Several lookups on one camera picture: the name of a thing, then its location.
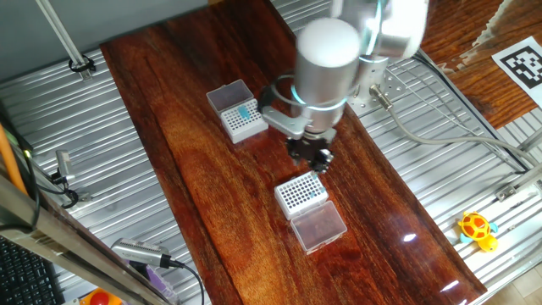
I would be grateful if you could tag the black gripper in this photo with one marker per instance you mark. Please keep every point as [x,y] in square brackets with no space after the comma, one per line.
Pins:
[309,148]

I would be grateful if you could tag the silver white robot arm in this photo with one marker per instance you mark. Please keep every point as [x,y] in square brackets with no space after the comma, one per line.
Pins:
[326,55]

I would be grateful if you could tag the white hinged pipette tip box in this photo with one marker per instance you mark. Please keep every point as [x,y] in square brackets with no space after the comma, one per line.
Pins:
[245,127]
[317,229]

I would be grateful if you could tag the purple pipette tip box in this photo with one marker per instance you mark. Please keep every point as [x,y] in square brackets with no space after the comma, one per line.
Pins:
[157,279]

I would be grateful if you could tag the glossy wooden board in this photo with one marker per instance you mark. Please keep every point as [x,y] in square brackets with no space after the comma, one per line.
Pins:
[190,190]

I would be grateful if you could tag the yellow orange turtle toy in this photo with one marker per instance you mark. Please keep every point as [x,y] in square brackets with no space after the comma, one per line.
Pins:
[476,226]

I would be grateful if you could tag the aluminium profile bar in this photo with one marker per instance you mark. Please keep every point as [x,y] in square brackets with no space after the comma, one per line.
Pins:
[533,142]

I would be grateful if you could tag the white paper marker sheet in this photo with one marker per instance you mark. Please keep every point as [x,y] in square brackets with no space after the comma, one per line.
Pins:
[525,63]

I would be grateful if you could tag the black rod clamp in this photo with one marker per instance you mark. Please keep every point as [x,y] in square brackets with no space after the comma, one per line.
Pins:
[90,67]

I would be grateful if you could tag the aluminium rod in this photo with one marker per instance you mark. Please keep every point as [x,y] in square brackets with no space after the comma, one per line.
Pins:
[59,34]

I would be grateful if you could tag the orange pole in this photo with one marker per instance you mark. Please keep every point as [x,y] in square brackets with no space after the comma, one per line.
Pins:
[10,165]

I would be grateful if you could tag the black keyboard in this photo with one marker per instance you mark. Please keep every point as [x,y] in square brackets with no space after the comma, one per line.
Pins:
[25,275]

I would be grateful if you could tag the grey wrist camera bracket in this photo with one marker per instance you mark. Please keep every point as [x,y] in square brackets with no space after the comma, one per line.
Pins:
[283,120]

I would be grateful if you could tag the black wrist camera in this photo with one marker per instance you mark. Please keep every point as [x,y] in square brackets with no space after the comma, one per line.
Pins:
[264,99]

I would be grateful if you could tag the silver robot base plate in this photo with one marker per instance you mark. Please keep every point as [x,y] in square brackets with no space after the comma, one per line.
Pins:
[396,91]

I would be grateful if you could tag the aluminium profile bracket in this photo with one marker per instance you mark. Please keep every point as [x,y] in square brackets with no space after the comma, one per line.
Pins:
[506,192]

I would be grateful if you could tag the aluminium frame beam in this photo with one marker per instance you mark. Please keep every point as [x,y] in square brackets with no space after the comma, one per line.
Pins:
[42,224]

